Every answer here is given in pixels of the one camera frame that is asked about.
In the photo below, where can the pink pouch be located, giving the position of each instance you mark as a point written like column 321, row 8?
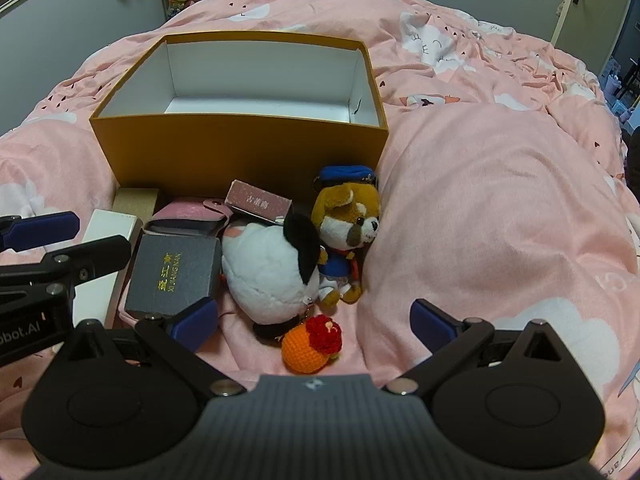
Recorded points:
column 185, row 212

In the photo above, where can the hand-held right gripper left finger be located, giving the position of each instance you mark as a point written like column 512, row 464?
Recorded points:
column 192, row 322

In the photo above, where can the small pink box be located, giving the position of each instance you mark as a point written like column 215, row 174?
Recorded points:
column 255, row 200

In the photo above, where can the dark grey gift box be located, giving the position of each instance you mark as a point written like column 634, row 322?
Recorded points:
column 170, row 275

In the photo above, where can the white and black plush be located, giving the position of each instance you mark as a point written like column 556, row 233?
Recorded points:
column 265, row 270

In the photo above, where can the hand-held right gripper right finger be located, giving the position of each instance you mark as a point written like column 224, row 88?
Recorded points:
column 432, row 322

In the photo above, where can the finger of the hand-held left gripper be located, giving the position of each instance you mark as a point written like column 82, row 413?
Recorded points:
column 45, row 230
column 85, row 257

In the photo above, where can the small kraft brown box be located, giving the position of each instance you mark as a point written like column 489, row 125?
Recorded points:
column 135, row 202

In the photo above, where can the long white box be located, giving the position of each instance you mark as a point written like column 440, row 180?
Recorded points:
column 107, row 232

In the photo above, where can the brown dog plush blue hat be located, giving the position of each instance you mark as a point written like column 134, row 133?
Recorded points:
column 345, row 220

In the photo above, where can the orange cardboard box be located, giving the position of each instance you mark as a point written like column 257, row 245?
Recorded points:
column 240, row 155

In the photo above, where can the white door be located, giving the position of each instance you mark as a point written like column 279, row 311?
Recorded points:
column 605, row 10

